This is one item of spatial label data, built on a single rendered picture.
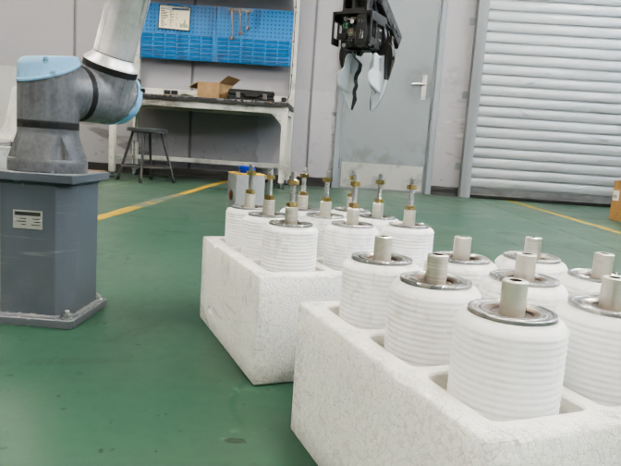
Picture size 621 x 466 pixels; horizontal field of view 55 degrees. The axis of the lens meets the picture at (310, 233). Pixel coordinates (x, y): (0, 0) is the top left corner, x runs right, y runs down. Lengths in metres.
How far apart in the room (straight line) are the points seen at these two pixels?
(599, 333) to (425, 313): 0.15
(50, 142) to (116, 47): 0.25
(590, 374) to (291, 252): 0.53
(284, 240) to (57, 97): 0.55
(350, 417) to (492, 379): 0.20
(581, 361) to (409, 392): 0.16
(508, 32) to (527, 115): 0.81
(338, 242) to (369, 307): 0.33
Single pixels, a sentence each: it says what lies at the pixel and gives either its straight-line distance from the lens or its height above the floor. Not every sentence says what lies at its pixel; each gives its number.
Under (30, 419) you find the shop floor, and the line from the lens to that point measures 0.91.
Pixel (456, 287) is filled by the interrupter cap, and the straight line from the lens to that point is 0.61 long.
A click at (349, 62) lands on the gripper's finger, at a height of 0.53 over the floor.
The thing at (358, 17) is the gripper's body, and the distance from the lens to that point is 1.01.
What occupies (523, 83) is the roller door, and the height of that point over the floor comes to 1.14.
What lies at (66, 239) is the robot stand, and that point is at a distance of 1.25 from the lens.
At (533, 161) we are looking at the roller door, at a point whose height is 0.40.
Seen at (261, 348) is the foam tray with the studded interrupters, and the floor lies 0.06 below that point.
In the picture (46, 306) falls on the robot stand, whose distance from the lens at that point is 1.28.
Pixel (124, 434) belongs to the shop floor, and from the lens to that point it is 0.84.
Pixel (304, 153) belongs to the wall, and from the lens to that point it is 6.05.
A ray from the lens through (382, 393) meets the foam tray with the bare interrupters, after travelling 0.60.
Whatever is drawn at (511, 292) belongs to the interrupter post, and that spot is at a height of 0.27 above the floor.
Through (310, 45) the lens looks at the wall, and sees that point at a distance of 6.13.
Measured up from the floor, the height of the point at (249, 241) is 0.20.
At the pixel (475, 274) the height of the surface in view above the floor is 0.24.
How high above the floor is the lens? 0.38
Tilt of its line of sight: 8 degrees down
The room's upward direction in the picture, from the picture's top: 4 degrees clockwise
